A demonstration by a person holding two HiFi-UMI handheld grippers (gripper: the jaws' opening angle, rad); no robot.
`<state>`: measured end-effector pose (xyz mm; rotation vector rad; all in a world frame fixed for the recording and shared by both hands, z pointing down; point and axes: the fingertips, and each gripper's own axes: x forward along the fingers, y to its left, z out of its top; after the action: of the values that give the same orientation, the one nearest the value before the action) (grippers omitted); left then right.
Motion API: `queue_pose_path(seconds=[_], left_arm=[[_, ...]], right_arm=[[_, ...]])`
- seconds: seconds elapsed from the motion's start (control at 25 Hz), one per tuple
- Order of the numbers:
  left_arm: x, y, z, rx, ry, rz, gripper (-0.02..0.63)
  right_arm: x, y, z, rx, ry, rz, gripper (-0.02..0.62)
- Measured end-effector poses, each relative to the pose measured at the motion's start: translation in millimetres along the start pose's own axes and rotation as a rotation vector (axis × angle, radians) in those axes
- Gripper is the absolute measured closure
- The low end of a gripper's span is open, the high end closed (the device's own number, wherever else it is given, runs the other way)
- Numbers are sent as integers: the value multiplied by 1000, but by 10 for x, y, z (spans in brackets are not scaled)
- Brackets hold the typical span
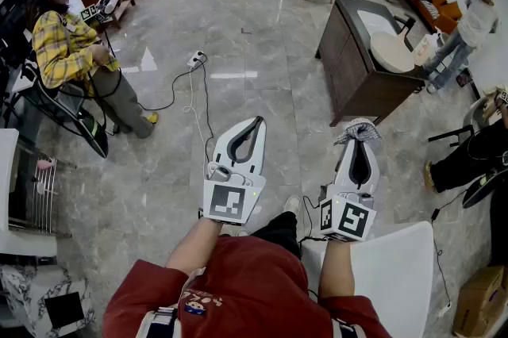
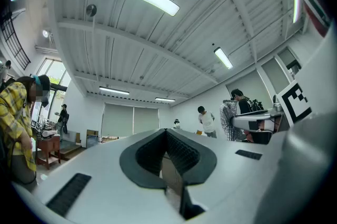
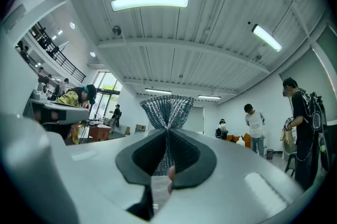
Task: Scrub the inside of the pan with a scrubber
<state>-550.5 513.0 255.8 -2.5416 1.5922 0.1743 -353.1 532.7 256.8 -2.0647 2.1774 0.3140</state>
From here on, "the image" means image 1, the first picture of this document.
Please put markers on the stainless steel rack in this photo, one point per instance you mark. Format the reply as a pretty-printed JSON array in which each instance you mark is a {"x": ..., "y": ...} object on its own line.
[{"x": 43, "y": 193}]

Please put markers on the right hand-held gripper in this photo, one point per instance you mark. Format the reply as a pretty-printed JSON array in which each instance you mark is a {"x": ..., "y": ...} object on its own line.
[{"x": 353, "y": 217}]

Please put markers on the white power strip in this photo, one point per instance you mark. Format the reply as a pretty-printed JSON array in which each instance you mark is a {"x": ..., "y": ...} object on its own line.
[
  {"x": 195, "y": 59},
  {"x": 443, "y": 309}
]

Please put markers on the grey scouring pad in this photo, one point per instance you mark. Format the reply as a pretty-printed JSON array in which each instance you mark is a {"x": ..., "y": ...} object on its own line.
[{"x": 359, "y": 130}]

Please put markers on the person's left forearm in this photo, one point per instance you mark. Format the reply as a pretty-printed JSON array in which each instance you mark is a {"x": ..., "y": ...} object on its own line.
[{"x": 194, "y": 245}]

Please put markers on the white sink basin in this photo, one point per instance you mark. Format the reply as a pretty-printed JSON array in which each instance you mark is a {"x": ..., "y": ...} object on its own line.
[{"x": 377, "y": 23}]

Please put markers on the cardboard box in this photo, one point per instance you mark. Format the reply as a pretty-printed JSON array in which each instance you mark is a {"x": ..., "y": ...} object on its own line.
[{"x": 480, "y": 300}]

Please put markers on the grey chair with black legs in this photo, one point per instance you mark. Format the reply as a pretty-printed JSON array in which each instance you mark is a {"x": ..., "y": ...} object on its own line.
[{"x": 474, "y": 118}]

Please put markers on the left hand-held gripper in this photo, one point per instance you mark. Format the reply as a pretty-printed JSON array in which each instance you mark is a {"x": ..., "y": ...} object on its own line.
[{"x": 226, "y": 201}]

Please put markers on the marble patterned counter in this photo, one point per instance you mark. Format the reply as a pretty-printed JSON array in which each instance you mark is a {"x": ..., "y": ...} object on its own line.
[{"x": 24, "y": 296}]

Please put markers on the dark wooden sink cabinet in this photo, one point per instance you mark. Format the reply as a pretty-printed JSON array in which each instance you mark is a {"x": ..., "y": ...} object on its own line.
[{"x": 349, "y": 66}]

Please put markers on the orange sofa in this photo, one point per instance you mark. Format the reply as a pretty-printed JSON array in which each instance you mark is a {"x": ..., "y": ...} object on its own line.
[{"x": 436, "y": 1}]

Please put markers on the person's white shoe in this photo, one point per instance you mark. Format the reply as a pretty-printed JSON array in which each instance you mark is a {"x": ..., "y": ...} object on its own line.
[{"x": 292, "y": 204}]

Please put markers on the person's black trousers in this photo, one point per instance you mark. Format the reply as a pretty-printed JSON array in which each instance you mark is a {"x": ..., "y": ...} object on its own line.
[{"x": 279, "y": 231}]

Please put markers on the black green clothes iron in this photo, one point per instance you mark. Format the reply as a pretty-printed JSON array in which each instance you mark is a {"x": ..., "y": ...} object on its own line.
[
  {"x": 95, "y": 134},
  {"x": 486, "y": 187}
]

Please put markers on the person's right forearm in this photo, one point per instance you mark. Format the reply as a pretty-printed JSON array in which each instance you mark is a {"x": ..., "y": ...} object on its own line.
[{"x": 336, "y": 269}]

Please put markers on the person's red shirt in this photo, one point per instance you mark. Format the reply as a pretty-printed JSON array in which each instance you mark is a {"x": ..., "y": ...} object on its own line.
[{"x": 246, "y": 289}]

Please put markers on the black faucet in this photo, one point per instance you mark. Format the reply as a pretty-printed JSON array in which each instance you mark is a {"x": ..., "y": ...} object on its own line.
[{"x": 410, "y": 22}]

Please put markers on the white orange detergent bottle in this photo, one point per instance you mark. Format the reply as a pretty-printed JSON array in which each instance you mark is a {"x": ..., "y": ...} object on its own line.
[{"x": 426, "y": 48}]

